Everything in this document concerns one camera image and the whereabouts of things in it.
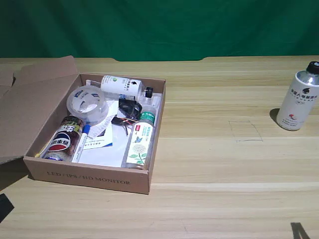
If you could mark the thin yellow stick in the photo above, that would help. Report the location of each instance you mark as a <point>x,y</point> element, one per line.
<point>37,155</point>

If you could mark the small black fan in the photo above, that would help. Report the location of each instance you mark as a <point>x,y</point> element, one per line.
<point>127,107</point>

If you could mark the black flat object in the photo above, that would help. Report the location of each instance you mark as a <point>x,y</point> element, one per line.
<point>5,207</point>

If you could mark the white paper sheet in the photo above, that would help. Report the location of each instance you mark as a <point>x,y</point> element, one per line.
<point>104,157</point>

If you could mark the Pepsi labelled drink bottle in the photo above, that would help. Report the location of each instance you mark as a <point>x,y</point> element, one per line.
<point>62,140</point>

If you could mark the white and blue booklet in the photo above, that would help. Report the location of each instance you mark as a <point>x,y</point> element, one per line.
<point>99,143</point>

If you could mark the clear plastic bag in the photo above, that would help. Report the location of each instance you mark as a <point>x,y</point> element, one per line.
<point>153,100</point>

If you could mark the brown cardboard box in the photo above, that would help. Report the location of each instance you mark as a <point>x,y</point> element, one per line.
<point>87,176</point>

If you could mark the clear green capped water bottle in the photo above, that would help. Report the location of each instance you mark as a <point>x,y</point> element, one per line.
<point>139,145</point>

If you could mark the blue capped white marker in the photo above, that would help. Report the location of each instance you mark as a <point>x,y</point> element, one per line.
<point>86,130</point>

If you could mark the white bottle with green logo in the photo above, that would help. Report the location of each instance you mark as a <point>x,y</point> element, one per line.
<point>117,84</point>

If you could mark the white bottle with red logo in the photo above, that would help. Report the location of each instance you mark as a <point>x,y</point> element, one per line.
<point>296,104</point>

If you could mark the green cloth backdrop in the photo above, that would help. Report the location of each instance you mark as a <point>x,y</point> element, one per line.
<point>159,27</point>

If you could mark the white paper receipt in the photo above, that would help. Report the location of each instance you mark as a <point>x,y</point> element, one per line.
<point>99,127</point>

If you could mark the clear tape roll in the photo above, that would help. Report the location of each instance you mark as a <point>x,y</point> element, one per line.
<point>97,115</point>

